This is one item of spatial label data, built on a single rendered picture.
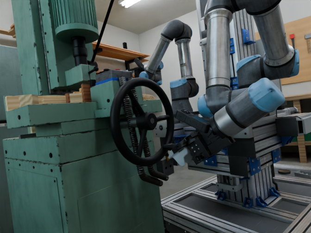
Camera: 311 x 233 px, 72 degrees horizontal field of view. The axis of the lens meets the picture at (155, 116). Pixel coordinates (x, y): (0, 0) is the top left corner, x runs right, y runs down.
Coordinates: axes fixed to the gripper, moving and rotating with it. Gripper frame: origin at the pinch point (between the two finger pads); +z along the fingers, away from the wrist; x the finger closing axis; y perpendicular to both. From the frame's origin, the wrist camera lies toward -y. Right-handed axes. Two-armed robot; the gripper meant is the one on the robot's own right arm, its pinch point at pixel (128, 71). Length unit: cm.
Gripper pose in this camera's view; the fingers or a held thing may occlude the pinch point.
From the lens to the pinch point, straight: 193.9
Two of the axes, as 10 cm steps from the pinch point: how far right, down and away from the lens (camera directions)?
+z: -7.9, 0.9, 6.1
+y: 2.0, 9.7, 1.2
